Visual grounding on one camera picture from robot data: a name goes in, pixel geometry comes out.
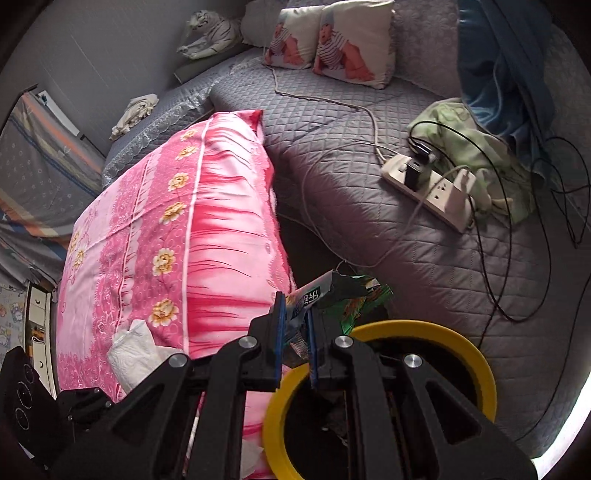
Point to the baby print pillow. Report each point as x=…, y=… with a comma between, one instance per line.
x=295, y=38
x=356, y=43

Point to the green cracker wrapper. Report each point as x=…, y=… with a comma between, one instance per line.
x=350, y=299

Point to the white drawer cabinet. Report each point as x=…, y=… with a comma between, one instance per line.
x=39, y=338

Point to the white power strip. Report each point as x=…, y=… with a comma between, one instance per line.
x=447, y=196

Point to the baby print pillow right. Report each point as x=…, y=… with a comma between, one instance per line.
x=356, y=43

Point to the crumpled cream cloth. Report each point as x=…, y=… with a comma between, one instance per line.
x=136, y=110

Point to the pink floral bedsheet table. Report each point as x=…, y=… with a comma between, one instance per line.
x=186, y=240

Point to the light green cloth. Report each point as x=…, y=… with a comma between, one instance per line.
x=503, y=185

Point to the blue curtain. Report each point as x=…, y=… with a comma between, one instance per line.
x=501, y=57

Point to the white tiger plush toy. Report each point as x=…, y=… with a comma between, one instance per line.
x=208, y=33

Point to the baby print pillow left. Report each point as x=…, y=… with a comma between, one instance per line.
x=295, y=38

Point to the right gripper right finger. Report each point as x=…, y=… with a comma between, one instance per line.
x=328, y=348

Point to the twisted white tissue paper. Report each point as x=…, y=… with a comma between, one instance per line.
x=134, y=355

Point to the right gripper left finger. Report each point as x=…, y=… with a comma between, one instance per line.
x=264, y=367

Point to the grey bolster pillow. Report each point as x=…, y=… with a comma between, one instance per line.
x=192, y=68

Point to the yellow rimmed trash bin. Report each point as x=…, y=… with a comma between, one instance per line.
x=380, y=444

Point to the striped grey hanging sheet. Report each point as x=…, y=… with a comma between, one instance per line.
x=48, y=178

